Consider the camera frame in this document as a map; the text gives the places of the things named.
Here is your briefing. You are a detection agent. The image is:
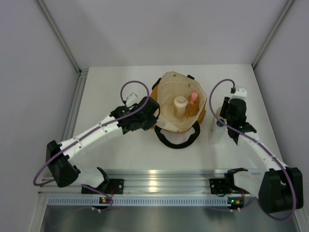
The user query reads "yellow pump lotion bottle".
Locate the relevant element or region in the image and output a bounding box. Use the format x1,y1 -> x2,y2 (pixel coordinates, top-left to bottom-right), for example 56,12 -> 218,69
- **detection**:
216,107 -> 222,119

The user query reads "white bottle black cap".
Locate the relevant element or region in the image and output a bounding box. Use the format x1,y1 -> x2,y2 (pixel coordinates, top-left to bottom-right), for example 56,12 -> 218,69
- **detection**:
208,117 -> 225,144

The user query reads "beige cylindrical bottle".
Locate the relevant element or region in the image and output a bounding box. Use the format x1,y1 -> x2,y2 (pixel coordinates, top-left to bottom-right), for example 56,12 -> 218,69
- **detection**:
174,95 -> 187,119

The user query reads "orange bottle pink cap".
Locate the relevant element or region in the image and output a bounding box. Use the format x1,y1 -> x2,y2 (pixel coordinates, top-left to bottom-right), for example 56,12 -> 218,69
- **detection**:
186,92 -> 199,118

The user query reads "tan canvas tote bag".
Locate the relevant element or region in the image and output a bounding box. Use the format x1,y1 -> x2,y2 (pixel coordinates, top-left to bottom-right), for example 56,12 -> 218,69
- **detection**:
151,72 -> 207,149

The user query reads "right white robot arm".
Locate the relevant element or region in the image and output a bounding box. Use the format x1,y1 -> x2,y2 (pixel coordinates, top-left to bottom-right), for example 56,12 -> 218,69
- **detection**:
219,97 -> 304,214

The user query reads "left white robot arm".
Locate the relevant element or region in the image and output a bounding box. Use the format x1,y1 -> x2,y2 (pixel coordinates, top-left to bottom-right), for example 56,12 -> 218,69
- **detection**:
46,97 -> 160,193

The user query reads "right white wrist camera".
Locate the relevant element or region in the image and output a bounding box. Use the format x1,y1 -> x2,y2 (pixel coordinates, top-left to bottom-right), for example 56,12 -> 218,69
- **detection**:
231,86 -> 247,100

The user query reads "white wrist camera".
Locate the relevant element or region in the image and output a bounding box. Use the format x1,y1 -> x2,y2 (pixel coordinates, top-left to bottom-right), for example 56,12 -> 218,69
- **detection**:
231,86 -> 247,100
125,92 -> 139,107

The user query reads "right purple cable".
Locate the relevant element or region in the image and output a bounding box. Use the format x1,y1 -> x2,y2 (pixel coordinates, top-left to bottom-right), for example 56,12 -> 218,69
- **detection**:
209,78 -> 298,221

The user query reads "purple cable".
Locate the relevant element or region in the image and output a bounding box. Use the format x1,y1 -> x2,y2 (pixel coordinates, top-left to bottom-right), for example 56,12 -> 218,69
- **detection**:
209,78 -> 298,221
33,81 -> 150,187

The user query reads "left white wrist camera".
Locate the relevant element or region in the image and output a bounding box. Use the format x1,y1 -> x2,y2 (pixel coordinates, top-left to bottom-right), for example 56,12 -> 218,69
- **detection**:
125,92 -> 139,107

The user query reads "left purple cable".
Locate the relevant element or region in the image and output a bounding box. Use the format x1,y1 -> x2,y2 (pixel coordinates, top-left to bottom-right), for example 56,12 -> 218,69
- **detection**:
33,81 -> 150,187

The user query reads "aluminium mounting rail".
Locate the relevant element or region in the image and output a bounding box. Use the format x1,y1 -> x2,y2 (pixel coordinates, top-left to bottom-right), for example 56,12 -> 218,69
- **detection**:
35,169 -> 227,196

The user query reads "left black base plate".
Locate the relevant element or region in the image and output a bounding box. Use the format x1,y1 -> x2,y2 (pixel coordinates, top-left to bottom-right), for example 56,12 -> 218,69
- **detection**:
95,179 -> 124,194

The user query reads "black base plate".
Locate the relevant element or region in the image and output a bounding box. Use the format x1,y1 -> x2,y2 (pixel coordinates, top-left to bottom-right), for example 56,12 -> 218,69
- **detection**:
95,179 -> 124,194
209,178 -> 230,197

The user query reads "left aluminium frame post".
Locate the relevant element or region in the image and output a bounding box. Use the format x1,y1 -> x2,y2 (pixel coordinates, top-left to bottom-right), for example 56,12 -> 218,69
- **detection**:
33,0 -> 84,75

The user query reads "aluminium frame post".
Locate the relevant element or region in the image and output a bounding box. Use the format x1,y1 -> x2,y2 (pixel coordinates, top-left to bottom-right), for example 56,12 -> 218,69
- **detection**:
251,0 -> 296,70
33,0 -> 84,75

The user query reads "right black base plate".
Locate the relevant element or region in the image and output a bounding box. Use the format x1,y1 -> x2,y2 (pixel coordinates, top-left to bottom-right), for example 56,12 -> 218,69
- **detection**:
209,178 -> 230,197

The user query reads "right aluminium frame post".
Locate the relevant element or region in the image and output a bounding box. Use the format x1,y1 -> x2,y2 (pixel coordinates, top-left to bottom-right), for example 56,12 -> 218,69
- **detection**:
251,0 -> 296,70

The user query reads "slotted grey cable duct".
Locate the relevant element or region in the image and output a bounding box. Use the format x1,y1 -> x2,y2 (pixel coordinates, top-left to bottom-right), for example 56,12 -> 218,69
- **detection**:
47,196 -> 241,207

